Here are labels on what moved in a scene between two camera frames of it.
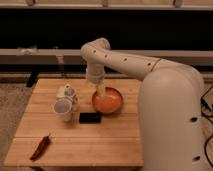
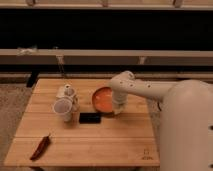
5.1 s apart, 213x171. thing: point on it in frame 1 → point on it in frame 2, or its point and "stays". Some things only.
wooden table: [71, 122] stays
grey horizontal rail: [76, 55] stays
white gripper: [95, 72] → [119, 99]
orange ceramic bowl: [110, 102] stays
